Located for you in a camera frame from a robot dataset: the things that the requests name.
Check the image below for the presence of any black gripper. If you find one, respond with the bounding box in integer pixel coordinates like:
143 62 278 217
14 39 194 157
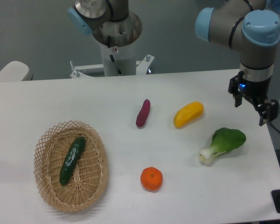
228 71 279 126

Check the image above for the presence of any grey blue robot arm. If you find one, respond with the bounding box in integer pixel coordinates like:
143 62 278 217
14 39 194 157
67 0 280 125

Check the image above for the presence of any green cucumber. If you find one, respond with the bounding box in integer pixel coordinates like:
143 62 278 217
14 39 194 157
59 136 86 186

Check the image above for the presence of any woven wicker basket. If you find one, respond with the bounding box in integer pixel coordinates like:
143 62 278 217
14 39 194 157
34 121 108 212

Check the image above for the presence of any green bok choy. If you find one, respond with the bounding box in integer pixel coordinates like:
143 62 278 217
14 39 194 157
199 127 246 164

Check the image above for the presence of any yellow squash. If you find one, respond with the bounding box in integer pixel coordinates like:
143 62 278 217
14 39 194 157
174 101 204 128

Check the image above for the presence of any purple sweet potato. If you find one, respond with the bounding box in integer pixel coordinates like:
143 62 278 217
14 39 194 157
135 99 151 127

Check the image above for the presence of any orange tangerine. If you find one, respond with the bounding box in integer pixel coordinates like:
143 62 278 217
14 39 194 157
140 167 163 192

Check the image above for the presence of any white chair armrest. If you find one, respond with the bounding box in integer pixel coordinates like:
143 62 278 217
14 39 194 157
0 61 33 83

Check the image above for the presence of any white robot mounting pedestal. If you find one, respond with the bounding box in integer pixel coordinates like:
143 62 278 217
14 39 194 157
68 8 154 77

